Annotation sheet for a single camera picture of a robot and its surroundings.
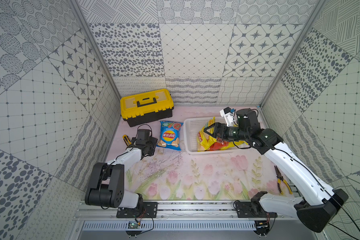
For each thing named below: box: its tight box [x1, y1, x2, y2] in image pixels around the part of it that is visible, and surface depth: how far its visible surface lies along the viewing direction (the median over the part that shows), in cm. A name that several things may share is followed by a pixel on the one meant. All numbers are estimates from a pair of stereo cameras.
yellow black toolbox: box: [120, 89, 175, 127], surface depth 102 cm
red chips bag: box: [209, 138, 230, 151], surface depth 89 cm
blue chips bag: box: [156, 120, 184, 151], surface depth 97 cm
